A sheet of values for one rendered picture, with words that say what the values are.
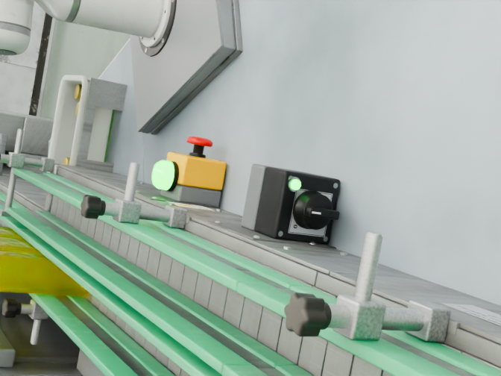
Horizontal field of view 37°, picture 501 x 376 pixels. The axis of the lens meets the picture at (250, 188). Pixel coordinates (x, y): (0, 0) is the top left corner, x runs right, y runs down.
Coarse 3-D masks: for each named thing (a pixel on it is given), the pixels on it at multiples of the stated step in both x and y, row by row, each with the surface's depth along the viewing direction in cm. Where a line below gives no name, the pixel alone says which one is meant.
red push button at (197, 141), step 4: (188, 140) 114; (192, 140) 113; (196, 140) 113; (200, 140) 113; (204, 140) 113; (208, 140) 114; (196, 144) 113; (200, 144) 113; (204, 144) 113; (208, 144) 113; (196, 148) 114; (200, 148) 114; (192, 152) 115; (196, 152) 114; (200, 152) 114
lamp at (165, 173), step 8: (160, 160) 113; (160, 168) 111; (168, 168) 111; (176, 168) 111; (152, 176) 112; (160, 176) 111; (168, 176) 111; (176, 176) 111; (160, 184) 111; (168, 184) 111; (176, 184) 112
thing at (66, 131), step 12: (60, 84) 165; (72, 84) 166; (84, 84) 152; (60, 96) 165; (72, 96) 166; (84, 96) 152; (60, 108) 166; (72, 108) 167; (84, 108) 153; (60, 120) 166; (72, 120) 167; (60, 132) 166; (72, 132) 167; (60, 144) 167; (72, 144) 152; (48, 156) 166; (60, 156) 167; (72, 156) 152
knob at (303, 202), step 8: (304, 192) 86; (312, 192) 86; (296, 200) 86; (304, 200) 85; (312, 200) 85; (320, 200) 85; (328, 200) 86; (296, 208) 86; (304, 208) 85; (312, 208) 83; (320, 208) 85; (328, 208) 86; (296, 216) 86; (304, 216) 85; (312, 216) 84; (320, 216) 84; (328, 216) 85; (336, 216) 85; (304, 224) 85; (312, 224) 85; (320, 224) 86
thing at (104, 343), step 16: (48, 304) 113; (64, 304) 116; (80, 304) 117; (64, 320) 106; (80, 320) 108; (96, 320) 109; (80, 336) 100; (96, 336) 101; (112, 336) 103; (128, 336) 104; (96, 352) 94; (112, 352) 95; (128, 352) 98; (144, 352) 98; (112, 368) 89; (128, 368) 90; (144, 368) 92; (160, 368) 93
